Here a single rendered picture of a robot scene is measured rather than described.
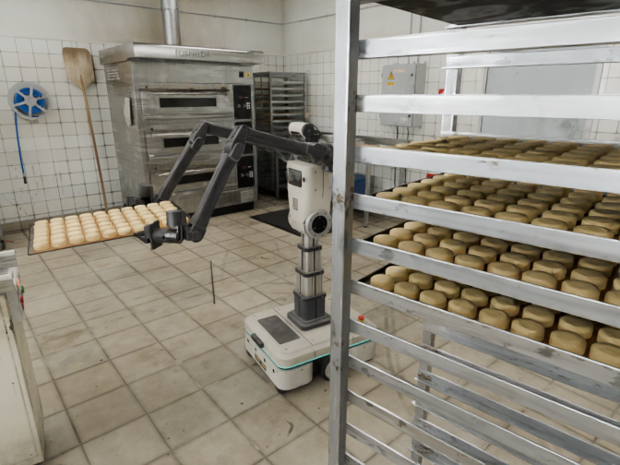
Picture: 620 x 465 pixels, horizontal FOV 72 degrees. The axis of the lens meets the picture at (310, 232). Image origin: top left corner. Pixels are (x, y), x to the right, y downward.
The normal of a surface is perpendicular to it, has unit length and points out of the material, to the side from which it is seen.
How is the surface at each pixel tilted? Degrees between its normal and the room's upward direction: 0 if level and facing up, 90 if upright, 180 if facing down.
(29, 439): 90
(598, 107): 90
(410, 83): 90
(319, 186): 90
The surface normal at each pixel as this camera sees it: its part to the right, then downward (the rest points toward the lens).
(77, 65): 0.66, 0.10
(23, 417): 0.53, 0.26
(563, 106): -0.66, 0.23
